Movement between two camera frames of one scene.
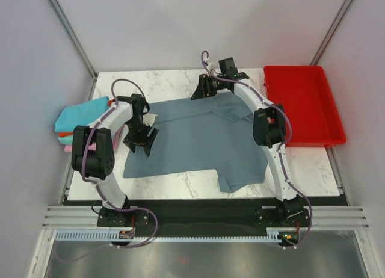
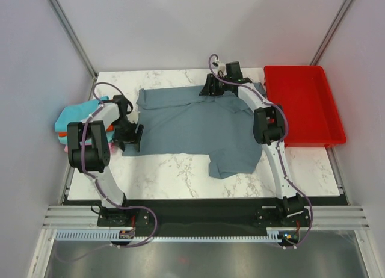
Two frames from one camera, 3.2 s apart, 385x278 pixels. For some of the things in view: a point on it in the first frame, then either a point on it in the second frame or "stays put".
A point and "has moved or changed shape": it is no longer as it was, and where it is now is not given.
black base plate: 186,218 stays put
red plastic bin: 305,93 stays put
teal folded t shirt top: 80,115 stays put
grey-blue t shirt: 205,134 has moved or changed shape
